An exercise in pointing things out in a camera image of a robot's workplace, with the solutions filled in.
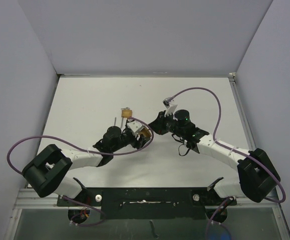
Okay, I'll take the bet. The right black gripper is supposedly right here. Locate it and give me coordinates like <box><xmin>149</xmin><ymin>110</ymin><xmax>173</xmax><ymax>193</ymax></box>
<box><xmin>148</xmin><ymin>110</ymin><xmax>185</xmax><ymax>138</ymax></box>

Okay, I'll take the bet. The brass padlock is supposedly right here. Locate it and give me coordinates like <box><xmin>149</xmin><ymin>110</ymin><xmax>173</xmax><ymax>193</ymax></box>
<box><xmin>139</xmin><ymin>127</ymin><xmax>152</xmax><ymax>138</ymax></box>
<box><xmin>120</xmin><ymin>107</ymin><xmax>133</xmax><ymax>129</ymax></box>

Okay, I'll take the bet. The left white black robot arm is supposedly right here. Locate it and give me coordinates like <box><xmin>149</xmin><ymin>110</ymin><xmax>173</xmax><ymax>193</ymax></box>
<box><xmin>22</xmin><ymin>121</ymin><xmax>152</xmax><ymax>206</ymax></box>

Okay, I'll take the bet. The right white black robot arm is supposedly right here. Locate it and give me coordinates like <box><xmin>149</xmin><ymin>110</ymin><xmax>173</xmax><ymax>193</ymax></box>
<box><xmin>149</xmin><ymin>109</ymin><xmax>280</xmax><ymax>205</ymax></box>

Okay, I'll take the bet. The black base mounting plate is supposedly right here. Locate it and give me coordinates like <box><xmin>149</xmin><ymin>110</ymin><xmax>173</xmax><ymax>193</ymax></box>
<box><xmin>57</xmin><ymin>187</ymin><xmax>237</xmax><ymax>224</ymax></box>

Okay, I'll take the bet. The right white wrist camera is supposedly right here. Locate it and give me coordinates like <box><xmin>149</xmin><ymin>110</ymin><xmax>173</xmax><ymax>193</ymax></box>
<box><xmin>163</xmin><ymin>97</ymin><xmax>178</xmax><ymax>117</ymax></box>

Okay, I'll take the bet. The aluminium frame rail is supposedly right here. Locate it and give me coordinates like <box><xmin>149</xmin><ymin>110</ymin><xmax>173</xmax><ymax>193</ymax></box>
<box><xmin>228</xmin><ymin>72</ymin><xmax>290</xmax><ymax>240</ymax></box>

